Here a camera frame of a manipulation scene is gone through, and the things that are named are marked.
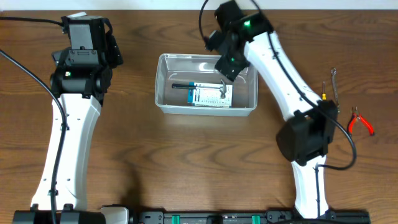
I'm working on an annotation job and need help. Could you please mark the small black-handled hammer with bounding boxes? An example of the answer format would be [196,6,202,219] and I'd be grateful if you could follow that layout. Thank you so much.
[172,80,227,99]

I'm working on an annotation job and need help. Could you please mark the black yellow screwdriver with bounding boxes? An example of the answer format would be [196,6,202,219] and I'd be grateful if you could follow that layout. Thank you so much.
[322,81,326,100]

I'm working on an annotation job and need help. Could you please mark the blue white cardboard box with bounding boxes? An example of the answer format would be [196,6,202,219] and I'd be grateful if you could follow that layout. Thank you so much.
[187,82,233,108]

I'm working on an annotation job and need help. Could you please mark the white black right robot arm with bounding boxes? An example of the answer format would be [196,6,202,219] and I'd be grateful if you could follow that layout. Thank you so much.
[207,1,337,218]

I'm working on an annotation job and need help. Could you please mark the clear plastic container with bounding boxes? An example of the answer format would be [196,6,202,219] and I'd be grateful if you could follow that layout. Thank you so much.
[155,54,258,116]

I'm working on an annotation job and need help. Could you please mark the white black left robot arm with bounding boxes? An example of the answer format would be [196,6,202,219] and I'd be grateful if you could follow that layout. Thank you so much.
[13,30,130,223]

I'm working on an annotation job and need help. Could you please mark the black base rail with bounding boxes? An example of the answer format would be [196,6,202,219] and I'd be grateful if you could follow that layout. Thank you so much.
[128,210,371,224]

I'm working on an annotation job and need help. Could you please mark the silver wrench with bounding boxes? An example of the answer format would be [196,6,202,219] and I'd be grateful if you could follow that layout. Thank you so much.
[331,68,340,108]

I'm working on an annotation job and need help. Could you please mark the red-handled pliers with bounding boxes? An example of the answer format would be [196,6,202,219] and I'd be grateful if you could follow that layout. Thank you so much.
[346,106,375,136]

